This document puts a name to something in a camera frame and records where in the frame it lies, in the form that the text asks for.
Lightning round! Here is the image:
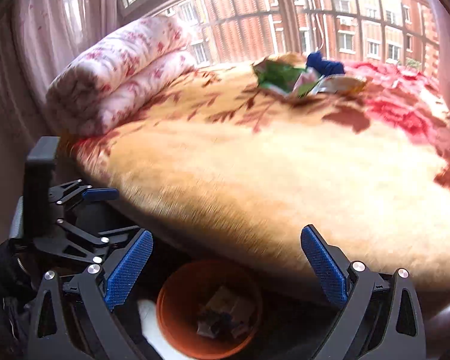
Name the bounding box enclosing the brown snack wrapper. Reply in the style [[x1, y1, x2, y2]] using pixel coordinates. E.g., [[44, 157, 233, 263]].
[[309, 75, 367, 95]]

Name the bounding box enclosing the large green foil bag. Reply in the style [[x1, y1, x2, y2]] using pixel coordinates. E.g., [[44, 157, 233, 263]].
[[253, 58, 322, 98]]

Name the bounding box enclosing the orange plastic trash bin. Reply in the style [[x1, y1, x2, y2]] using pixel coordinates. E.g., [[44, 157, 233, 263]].
[[157, 260, 263, 359]]

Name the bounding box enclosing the person's left hand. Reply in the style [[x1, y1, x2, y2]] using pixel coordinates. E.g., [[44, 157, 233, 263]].
[[0, 240, 36, 305]]

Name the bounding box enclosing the folded pink floral quilt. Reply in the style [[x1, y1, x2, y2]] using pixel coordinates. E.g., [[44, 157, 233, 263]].
[[45, 16, 195, 137]]

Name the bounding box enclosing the beige floral fleece blanket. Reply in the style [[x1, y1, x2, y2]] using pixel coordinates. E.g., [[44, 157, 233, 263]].
[[72, 63, 450, 292]]

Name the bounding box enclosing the sheer curtain left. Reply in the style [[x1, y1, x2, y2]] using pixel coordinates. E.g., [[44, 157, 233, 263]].
[[0, 0, 118, 146]]

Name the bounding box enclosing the dark blue cloth bundle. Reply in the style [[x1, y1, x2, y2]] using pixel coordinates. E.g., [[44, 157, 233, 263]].
[[306, 51, 345, 77]]

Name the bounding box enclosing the window frame with grille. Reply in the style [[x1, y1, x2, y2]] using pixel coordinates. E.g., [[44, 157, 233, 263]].
[[120, 0, 439, 77]]

